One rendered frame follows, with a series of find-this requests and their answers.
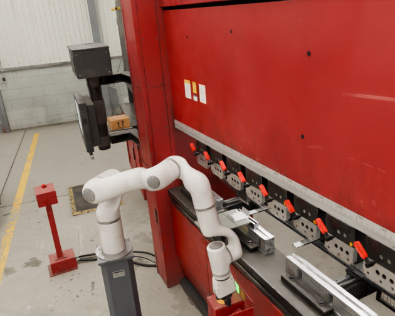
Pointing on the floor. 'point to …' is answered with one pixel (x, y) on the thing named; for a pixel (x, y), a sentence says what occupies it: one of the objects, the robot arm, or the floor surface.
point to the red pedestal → (48, 190)
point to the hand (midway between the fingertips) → (227, 301)
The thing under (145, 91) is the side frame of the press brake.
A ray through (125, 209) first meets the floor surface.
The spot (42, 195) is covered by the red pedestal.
